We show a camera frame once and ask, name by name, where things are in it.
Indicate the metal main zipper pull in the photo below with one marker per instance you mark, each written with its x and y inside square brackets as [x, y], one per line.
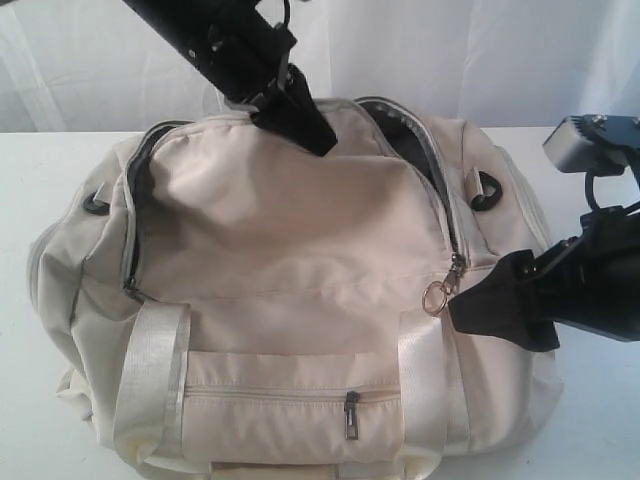
[457, 269]

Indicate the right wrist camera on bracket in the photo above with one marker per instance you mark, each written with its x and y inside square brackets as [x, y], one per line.
[603, 145]

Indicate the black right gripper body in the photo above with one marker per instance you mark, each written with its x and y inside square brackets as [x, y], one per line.
[591, 281]

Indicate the cream fabric duffel bag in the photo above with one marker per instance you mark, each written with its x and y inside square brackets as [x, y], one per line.
[280, 281]

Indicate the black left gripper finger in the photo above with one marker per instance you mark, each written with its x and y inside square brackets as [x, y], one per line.
[293, 114]

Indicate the dark pocket zipper pull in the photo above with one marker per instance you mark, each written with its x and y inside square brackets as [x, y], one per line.
[351, 429]

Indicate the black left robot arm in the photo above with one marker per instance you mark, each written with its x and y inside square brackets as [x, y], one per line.
[167, 19]

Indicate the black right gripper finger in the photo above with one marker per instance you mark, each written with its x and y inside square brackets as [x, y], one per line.
[505, 305]

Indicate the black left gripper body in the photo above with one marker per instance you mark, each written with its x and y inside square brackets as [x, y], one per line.
[245, 57]

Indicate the white backdrop curtain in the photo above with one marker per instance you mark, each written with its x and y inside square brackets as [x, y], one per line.
[95, 66]

